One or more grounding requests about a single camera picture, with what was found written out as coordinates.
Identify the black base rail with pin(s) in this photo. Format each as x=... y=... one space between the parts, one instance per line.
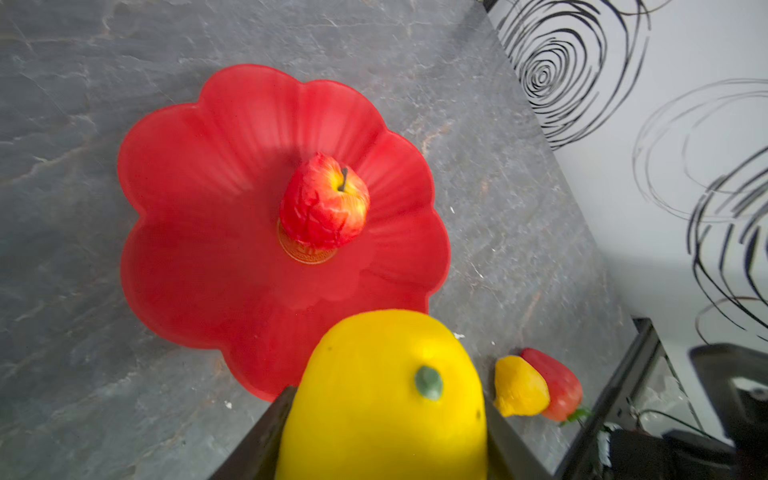
x=614 y=406

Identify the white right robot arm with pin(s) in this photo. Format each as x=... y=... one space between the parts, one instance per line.
x=735 y=381

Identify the yellow fake lemon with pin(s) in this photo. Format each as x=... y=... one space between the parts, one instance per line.
x=388 y=394

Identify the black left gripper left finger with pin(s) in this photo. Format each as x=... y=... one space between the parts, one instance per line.
x=256 y=456

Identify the small yellow fake pear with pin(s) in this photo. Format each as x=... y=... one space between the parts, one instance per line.
x=520 y=390

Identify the red fake apple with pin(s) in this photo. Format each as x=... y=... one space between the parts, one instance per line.
x=325 y=204

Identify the red flower-shaped fruit bowl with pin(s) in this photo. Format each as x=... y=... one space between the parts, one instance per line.
x=203 y=266

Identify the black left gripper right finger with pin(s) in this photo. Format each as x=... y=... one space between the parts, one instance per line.
x=508 y=456

